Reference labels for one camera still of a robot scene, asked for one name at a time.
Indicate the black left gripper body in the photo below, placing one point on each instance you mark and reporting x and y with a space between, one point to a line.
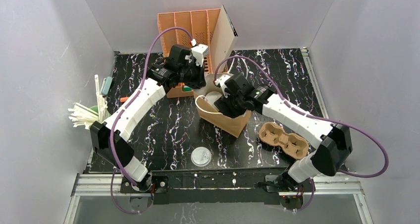
194 79

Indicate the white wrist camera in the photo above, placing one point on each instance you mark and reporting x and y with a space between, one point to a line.
221 83
199 52

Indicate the white wrapped straws bundle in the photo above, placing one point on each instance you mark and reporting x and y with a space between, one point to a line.
81 115

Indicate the green small box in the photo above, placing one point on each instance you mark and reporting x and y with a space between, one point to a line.
187 89

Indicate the white plastic cup lid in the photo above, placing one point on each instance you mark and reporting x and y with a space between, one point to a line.
201 156

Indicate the green cup holder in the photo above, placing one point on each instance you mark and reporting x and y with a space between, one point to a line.
104 113

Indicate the teal eraser case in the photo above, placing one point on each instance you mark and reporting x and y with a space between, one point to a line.
106 85

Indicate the brown paper takeout bag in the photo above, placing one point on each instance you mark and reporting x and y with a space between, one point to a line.
233 126

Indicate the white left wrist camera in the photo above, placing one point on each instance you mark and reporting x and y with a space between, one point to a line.
199 52

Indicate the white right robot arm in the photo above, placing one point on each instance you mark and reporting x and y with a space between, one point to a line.
331 141

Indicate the white board panel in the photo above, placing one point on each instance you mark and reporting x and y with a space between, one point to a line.
222 41

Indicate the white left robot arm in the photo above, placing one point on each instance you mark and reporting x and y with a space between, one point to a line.
109 138

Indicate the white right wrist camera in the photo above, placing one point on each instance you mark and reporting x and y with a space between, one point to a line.
221 83

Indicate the orange desktop file organizer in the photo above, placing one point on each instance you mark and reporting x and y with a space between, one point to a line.
199 23

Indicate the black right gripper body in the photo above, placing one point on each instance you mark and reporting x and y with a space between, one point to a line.
226 103

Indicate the orange grey highlighter pen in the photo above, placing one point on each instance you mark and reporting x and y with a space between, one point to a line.
123 99

